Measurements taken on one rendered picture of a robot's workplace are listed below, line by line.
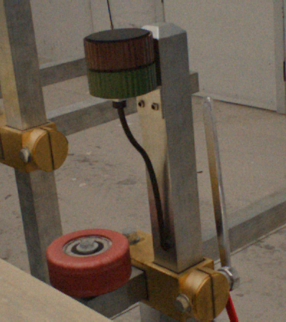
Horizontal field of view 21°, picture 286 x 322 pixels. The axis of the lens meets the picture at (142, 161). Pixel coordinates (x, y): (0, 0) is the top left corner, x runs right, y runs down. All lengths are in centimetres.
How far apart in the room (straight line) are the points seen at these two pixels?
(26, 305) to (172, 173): 18
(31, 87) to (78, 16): 446
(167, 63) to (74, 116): 33
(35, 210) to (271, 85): 332
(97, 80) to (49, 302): 19
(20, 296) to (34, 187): 27
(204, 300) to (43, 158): 27
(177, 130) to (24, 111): 25
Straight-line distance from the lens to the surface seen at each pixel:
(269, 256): 266
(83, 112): 100
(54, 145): 89
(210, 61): 446
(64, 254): 73
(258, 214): 89
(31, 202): 93
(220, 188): 78
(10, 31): 88
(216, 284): 75
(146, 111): 70
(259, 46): 419
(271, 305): 238
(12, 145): 91
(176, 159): 71
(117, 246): 73
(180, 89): 70
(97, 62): 64
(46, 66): 127
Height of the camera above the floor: 123
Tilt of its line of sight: 20 degrees down
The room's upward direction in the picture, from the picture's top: 6 degrees counter-clockwise
